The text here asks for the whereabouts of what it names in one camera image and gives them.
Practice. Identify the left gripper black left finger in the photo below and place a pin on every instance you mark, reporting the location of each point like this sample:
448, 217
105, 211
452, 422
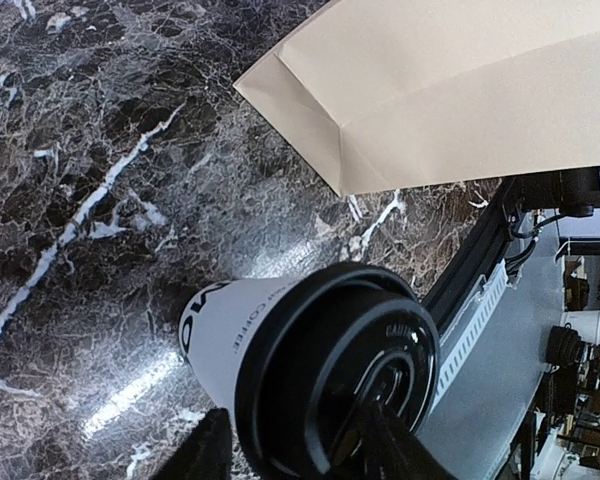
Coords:
205, 454

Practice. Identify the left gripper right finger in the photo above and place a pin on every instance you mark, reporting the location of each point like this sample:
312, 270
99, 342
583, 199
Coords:
391, 451

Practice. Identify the black coffee cup lid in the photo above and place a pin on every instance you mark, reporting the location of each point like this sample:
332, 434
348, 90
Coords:
345, 337

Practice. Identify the white paper coffee cup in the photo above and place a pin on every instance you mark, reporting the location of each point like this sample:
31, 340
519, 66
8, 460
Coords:
218, 324

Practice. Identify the brown paper bag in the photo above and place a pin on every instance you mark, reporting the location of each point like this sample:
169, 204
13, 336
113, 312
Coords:
381, 95

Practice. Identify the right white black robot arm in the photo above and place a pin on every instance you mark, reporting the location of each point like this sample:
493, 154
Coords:
572, 192

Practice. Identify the grey slotted cable duct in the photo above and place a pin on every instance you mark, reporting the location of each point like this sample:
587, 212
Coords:
468, 325

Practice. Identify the black curved front rail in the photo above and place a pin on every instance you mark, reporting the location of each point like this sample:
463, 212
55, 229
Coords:
479, 253

